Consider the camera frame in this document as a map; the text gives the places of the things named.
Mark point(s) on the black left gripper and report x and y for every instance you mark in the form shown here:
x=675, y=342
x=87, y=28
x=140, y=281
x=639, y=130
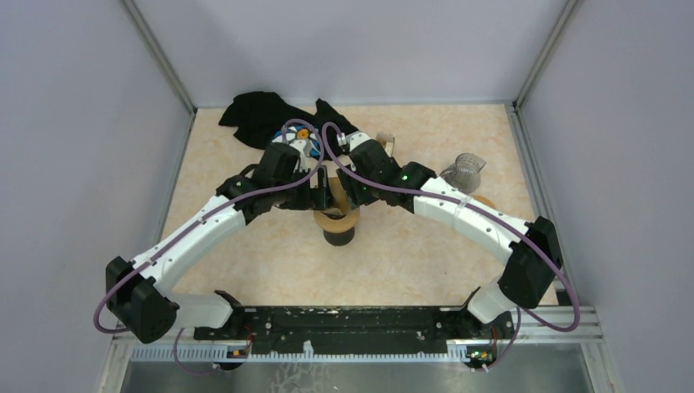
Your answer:
x=313, y=198

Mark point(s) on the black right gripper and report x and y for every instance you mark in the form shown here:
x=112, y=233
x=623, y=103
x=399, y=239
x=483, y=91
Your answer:
x=356, y=196

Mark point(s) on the orange coffee filter box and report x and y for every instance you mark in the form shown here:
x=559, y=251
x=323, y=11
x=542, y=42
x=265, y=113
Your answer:
x=387, y=141

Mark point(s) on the brown paper coffee filter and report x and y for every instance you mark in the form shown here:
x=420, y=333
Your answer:
x=340, y=204

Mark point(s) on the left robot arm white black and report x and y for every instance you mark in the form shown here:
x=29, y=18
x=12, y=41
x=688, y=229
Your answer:
x=140, y=291

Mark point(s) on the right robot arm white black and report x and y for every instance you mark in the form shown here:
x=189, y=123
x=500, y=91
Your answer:
x=529, y=251

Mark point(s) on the black cloth with flower print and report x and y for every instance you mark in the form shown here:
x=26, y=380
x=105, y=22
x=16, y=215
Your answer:
x=258, y=117

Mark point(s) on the smoky glass pitcher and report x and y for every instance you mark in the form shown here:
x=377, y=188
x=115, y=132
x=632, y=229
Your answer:
x=464, y=173

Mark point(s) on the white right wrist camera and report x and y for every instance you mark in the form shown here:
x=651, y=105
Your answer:
x=347, y=143

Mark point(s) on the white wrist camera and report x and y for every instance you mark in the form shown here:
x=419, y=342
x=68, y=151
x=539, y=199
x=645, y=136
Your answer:
x=303, y=146
x=347, y=143

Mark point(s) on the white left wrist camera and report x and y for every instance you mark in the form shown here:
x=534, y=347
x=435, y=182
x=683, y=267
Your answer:
x=303, y=146

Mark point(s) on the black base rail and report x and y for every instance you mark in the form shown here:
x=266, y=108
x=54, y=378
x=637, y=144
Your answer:
x=389, y=330

